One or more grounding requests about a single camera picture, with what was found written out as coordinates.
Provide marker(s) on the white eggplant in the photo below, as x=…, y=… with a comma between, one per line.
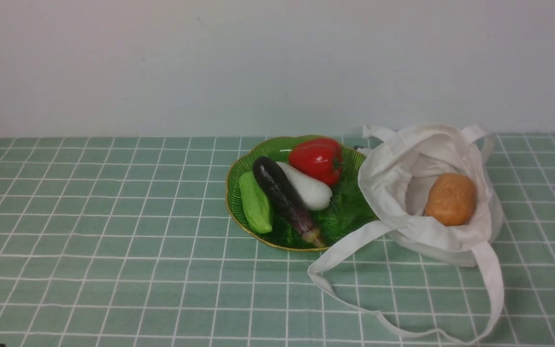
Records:
x=315, y=194

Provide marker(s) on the green cucumber piece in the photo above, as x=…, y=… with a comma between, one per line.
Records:
x=257, y=208

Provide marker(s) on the brown potato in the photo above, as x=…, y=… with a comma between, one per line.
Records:
x=452, y=199

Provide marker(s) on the red bell pepper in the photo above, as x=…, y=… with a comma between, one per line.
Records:
x=320, y=158

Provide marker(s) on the dark purple eggplant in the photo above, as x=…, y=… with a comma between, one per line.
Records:
x=286, y=200

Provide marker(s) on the white cloth tote bag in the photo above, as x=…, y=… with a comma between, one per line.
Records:
x=396, y=178

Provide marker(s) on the green checkered tablecloth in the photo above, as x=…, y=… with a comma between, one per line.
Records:
x=126, y=242

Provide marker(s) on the green glass leaf plate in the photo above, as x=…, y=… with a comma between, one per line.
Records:
x=347, y=212

